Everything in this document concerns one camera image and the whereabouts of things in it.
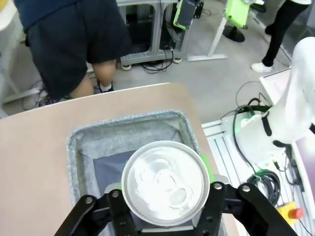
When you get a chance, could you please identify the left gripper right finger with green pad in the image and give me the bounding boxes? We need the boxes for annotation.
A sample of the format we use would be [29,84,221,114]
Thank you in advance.
[194,153,299,236]

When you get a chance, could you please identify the white side table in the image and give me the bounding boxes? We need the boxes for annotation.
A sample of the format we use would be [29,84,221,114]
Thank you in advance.
[259,68,293,107]

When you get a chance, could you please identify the white desk leg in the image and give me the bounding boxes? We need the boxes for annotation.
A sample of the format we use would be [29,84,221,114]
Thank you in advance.
[186,17,229,62]

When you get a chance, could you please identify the aluminium frame cart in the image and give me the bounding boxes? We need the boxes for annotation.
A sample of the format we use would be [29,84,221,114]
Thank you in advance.
[117,0,190,71]

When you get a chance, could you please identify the light green panel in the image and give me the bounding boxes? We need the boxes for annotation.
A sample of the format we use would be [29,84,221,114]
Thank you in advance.
[224,0,250,29]

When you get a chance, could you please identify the black round stand base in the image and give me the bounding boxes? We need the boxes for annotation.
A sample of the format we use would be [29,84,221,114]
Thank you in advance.
[222,24,246,43]

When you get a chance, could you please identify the blue drink can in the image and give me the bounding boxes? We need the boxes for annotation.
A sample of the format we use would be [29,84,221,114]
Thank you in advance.
[121,140,211,226]

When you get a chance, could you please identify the yellow emergency stop box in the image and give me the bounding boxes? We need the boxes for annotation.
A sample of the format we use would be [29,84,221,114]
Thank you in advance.
[276,201,306,226]

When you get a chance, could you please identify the person in black trousers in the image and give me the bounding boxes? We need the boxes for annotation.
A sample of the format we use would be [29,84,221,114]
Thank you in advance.
[251,0,311,73]

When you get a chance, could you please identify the green cased tablet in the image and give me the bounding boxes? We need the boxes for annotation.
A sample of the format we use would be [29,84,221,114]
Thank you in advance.
[173,0,198,30]

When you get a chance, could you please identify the aluminium robot mounting plate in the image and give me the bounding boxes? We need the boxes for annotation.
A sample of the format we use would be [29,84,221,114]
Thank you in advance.
[201,119,254,197]

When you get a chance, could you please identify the person in dark shorts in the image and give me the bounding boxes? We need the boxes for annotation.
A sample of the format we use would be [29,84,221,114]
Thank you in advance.
[14,0,133,99]

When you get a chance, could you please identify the black floor cables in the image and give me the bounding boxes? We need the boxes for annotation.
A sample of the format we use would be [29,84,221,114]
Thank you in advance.
[141,49,173,75]

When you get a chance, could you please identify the coiled black cable bundle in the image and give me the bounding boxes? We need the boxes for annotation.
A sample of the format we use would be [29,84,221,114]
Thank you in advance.
[247,169,282,207]

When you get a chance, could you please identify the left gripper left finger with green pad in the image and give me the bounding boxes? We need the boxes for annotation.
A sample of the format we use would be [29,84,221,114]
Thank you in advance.
[54,182,138,236]

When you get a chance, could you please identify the grey fabric basket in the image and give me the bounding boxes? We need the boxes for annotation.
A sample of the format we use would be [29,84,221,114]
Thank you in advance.
[66,111,227,236]

